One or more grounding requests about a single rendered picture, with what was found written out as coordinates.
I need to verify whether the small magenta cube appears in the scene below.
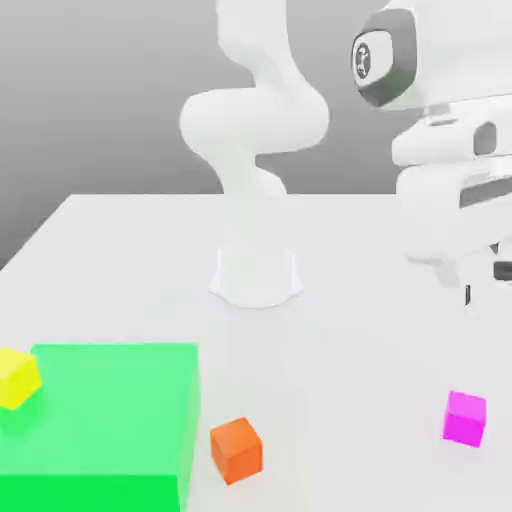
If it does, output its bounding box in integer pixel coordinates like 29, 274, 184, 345
442, 390, 488, 448

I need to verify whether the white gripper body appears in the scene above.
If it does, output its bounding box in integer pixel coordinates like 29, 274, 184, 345
395, 156, 512, 266

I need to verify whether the large green box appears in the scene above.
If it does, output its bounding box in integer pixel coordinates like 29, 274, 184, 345
0, 342, 201, 512

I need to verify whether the small orange cube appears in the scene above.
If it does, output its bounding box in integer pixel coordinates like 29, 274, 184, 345
209, 416, 264, 486

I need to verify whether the small yellow cube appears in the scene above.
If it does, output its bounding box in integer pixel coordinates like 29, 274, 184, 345
0, 347, 43, 412

